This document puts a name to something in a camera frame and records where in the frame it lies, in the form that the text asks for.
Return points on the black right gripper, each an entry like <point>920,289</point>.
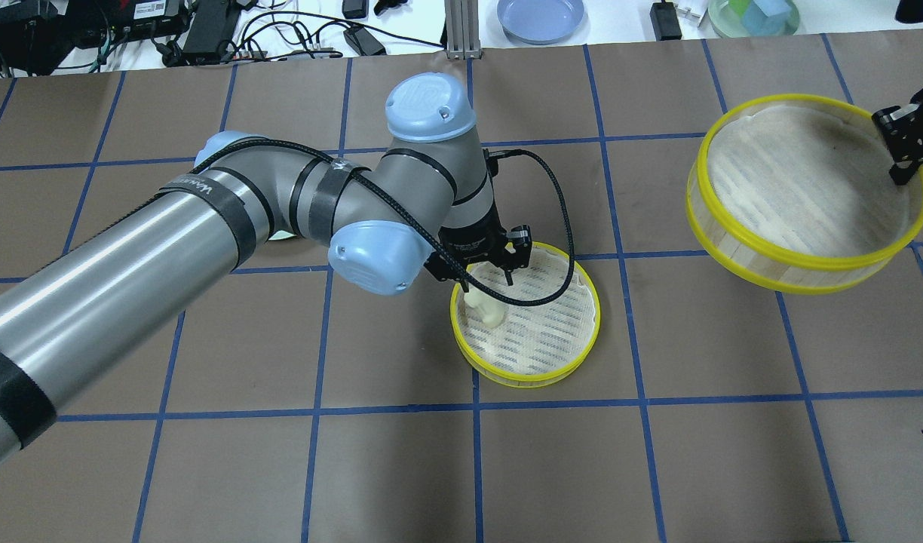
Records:
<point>908,134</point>

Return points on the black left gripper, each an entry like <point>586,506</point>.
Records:
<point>473,240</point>

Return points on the white half-round bun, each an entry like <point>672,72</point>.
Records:
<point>482,308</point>

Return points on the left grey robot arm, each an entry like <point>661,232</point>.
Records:
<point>428,204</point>

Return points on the yellow bamboo steamer base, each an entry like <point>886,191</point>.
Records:
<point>534,346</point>

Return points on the mint green round plate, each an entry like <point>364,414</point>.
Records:
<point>282,236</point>

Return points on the blue foam cube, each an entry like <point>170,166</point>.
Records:
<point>766,17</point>

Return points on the clear glass bowl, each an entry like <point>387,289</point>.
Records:
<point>728,25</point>

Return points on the green foam cube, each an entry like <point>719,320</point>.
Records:
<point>739,7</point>

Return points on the blue round plate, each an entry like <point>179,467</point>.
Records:
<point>540,22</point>

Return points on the black power brick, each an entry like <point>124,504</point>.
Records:
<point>363,42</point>

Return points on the black power adapter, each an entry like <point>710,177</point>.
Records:
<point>665,21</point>

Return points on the black electronics box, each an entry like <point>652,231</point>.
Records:
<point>94,23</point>

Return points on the aluminium frame post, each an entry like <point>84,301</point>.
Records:
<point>462,30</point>

